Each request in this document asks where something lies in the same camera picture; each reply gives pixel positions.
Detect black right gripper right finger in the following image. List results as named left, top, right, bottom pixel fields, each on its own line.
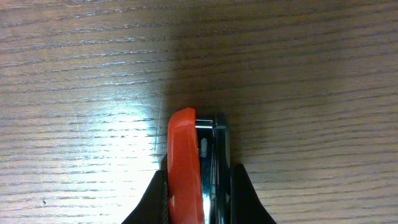
left=231, top=164, right=276, bottom=224

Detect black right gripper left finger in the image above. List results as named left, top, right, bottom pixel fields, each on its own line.
left=122, top=156, right=170, bottom=224

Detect orange stapler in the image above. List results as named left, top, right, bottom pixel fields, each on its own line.
left=167, top=108, right=231, bottom=224

